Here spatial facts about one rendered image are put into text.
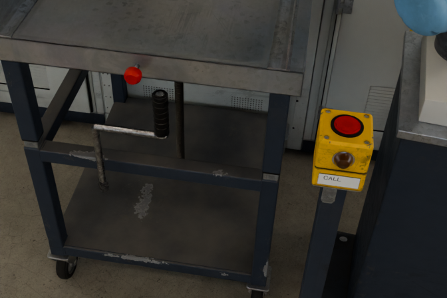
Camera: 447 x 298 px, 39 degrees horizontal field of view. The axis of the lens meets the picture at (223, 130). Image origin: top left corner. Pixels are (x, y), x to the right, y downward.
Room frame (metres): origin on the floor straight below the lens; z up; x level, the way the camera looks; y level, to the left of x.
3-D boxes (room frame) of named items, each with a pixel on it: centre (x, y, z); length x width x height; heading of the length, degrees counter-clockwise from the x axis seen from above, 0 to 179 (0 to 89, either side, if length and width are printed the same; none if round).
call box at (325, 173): (0.71, -0.19, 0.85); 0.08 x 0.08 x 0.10; 82
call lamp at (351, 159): (0.66, -0.18, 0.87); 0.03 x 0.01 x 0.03; 82
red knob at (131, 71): (0.92, 0.17, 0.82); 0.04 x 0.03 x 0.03; 172
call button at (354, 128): (0.71, -0.19, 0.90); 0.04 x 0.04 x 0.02
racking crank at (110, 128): (0.93, 0.19, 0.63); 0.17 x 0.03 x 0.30; 82
